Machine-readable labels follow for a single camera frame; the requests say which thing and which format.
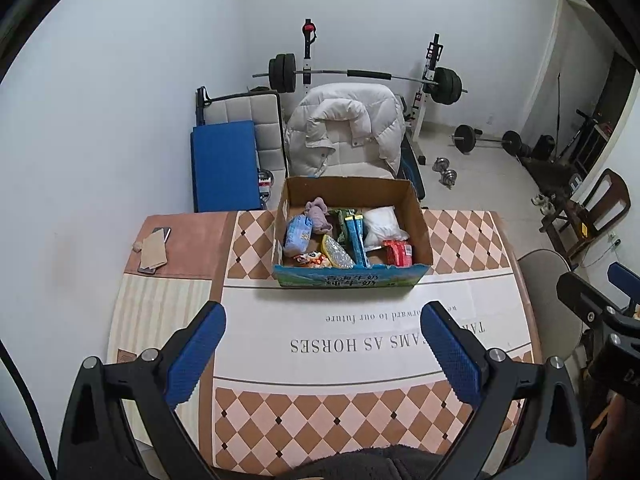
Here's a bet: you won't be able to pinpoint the red snack bag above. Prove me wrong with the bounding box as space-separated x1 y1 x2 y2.
383 240 413 268

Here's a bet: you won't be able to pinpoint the white pillow packet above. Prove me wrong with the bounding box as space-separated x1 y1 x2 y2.
362 206 409 248

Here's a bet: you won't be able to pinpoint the orange panda snack bag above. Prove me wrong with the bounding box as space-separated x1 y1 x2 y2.
293 252 332 269

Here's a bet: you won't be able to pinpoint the yellow silver scrub sponge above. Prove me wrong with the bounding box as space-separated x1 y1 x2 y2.
321 234 355 269

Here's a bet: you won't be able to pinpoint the light blue tissue packet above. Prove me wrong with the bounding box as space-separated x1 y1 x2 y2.
283 214 312 258

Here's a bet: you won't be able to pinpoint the long blue snack packet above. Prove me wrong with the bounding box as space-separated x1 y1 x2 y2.
345 214 371 268

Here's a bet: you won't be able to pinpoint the green snack bag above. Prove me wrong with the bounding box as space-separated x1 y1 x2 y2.
329 208 356 245

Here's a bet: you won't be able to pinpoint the lilac cloth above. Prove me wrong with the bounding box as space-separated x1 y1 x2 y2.
305 197 332 235

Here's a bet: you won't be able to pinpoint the grey round chair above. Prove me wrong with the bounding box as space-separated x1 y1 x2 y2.
518 248 582 360

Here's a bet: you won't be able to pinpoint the dark fleece clothing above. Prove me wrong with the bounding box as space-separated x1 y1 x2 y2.
278 444 442 480

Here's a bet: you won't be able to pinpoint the checkered table cloth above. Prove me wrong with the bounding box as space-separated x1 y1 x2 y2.
107 210 541 476

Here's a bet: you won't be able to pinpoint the wooden chair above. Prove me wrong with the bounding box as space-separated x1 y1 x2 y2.
540 168 631 269

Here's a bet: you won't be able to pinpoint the chrome dumbbells pair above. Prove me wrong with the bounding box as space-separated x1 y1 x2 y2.
432 157 458 188

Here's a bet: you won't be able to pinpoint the cardboard box with printed side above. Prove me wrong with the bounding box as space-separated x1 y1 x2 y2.
272 177 434 288

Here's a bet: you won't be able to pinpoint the blue folded mat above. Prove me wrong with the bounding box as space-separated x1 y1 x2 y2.
191 120 262 212

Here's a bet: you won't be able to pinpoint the white weight bench rack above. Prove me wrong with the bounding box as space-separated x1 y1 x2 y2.
406 34 444 166

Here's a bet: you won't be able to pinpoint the barbell on rack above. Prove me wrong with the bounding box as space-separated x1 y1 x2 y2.
253 53 468 105

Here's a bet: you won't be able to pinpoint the beige quilted cushion panel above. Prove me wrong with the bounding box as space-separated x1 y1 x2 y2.
195 87 288 178

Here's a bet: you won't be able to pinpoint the white puffer jacket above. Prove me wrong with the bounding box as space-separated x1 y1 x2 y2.
284 82 406 179

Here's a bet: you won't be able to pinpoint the black bracket on table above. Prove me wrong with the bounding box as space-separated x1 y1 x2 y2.
116 349 137 364

